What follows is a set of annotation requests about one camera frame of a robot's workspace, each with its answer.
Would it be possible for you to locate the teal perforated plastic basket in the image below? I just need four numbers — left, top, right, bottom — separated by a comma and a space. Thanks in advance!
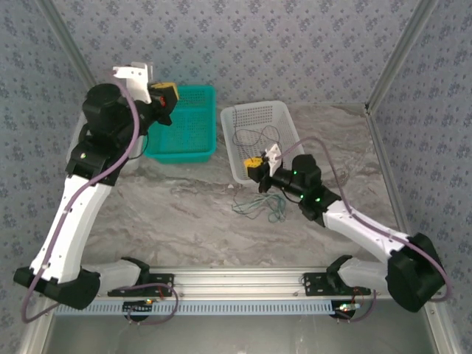
142, 85, 218, 166

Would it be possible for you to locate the arm mauve cable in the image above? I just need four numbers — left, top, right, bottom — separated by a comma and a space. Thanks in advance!
278, 136, 454, 324
21, 69, 180, 326

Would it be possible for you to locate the thin white cable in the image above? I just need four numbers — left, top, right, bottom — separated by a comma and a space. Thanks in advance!
231, 195, 268, 215

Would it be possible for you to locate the white perforated plastic basket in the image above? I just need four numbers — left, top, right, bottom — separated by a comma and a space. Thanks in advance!
66, 110, 147, 173
220, 100, 306, 185

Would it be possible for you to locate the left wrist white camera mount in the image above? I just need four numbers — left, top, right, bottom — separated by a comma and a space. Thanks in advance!
111, 62, 155, 105

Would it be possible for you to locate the white slotted cable duct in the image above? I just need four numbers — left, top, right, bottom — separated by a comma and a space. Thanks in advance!
53, 299, 346, 317

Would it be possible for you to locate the thin green cable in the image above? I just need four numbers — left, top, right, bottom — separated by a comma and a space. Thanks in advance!
243, 193, 287, 224

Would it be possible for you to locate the small black controller board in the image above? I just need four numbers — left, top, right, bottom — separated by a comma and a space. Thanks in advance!
331, 301, 361, 322
122, 299, 155, 322

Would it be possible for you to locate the right arm mauve cable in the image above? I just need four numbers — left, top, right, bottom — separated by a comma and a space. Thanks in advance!
278, 136, 454, 324

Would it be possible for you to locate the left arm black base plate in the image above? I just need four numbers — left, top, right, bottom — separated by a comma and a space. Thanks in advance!
107, 273, 175, 298

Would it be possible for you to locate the aluminium lower frame bar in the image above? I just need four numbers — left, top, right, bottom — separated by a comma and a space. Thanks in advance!
423, 302, 460, 354
16, 305, 56, 354

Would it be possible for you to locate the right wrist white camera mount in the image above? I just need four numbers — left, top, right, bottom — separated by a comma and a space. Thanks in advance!
260, 143, 284, 178

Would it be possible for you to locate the grey metal panel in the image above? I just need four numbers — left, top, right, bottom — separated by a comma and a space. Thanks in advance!
38, 300, 443, 354

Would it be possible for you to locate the aluminium frame post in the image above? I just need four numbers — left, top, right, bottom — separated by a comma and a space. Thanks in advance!
36, 0, 103, 96
364, 0, 440, 114

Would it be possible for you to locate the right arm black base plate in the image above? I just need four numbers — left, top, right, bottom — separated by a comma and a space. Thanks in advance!
302, 272, 372, 296

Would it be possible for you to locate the aluminium mounting rail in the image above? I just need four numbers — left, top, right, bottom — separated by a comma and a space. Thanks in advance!
40, 268, 442, 299

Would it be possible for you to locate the left arm mauve cable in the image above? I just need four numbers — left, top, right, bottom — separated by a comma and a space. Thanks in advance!
21, 69, 180, 326

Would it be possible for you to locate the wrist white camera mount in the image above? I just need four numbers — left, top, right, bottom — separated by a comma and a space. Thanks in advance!
260, 143, 284, 178
111, 62, 155, 105

